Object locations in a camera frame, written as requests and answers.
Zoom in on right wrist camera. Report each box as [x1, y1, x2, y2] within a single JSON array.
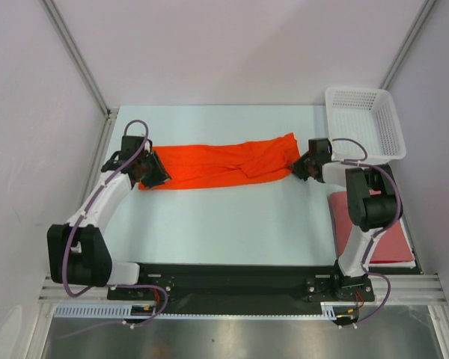
[[308, 138, 332, 162]]

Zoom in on white cable duct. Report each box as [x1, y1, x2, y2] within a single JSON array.
[[54, 301, 360, 321]]

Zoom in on folded pink t shirt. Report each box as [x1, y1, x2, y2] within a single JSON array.
[[329, 191, 416, 268]]

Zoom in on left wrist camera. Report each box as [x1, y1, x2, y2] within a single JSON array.
[[119, 135, 153, 161]]

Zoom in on white plastic basket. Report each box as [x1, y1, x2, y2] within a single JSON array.
[[325, 86, 406, 165]]

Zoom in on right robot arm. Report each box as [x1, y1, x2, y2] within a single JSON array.
[[291, 153, 402, 300]]

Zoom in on aluminium frame bar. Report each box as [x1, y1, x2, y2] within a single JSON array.
[[38, 274, 447, 305]]

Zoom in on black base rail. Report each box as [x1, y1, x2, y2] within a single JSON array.
[[59, 261, 422, 315]]

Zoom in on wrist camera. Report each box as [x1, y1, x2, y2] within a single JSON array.
[[119, 135, 153, 161], [308, 138, 332, 162]]

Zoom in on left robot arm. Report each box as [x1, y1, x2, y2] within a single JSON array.
[[46, 150, 171, 299]]

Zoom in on orange t shirt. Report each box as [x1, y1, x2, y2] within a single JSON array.
[[155, 133, 300, 190]]

